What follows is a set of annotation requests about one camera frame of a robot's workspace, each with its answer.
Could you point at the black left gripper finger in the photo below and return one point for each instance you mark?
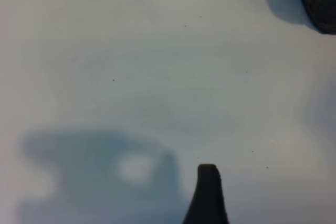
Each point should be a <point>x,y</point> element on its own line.
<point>208,197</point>

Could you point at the dark brown woven basket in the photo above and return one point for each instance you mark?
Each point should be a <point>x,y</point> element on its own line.
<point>320,3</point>

